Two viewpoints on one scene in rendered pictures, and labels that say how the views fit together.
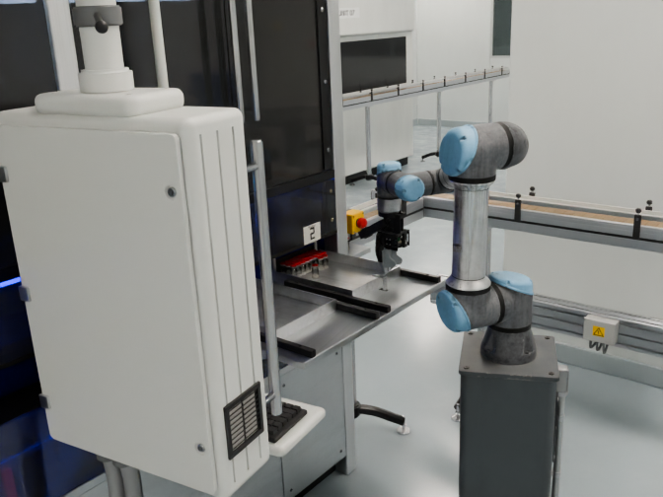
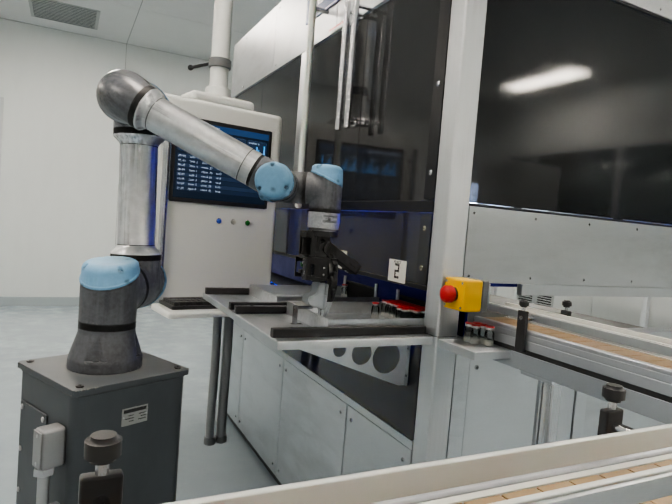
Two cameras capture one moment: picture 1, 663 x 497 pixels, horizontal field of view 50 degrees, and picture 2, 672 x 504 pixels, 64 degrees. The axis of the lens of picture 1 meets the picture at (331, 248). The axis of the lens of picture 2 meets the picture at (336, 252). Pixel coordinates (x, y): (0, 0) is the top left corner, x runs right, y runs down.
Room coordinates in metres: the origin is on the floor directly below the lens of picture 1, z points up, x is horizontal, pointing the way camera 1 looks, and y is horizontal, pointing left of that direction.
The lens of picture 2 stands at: (2.71, -1.34, 1.13)
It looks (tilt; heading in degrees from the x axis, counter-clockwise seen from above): 3 degrees down; 114
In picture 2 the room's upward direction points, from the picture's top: 4 degrees clockwise
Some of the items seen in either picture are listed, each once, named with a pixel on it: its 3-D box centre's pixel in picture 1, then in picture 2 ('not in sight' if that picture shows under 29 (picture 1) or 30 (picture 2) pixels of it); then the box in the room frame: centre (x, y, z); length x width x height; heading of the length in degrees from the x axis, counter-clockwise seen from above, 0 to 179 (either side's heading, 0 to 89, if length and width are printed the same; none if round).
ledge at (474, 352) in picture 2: (345, 250); (478, 348); (2.52, -0.05, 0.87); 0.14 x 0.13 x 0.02; 51
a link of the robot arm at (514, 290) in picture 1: (508, 297); (110, 288); (1.79, -0.47, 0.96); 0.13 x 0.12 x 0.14; 112
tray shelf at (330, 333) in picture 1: (319, 302); (313, 314); (2.03, 0.05, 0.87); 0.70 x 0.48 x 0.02; 141
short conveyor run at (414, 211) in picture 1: (366, 217); (614, 354); (2.79, -0.15, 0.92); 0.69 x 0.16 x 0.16; 141
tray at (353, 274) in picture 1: (334, 272); (364, 315); (2.21, -0.01, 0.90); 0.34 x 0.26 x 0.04; 51
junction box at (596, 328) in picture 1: (600, 329); not in sight; (2.53, -1.03, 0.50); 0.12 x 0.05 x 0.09; 51
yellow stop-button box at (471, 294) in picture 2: (350, 221); (465, 294); (2.48, -0.07, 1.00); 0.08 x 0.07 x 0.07; 51
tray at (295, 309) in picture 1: (262, 307); (312, 296); (1.95, 0.21, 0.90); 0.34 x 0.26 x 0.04; 51
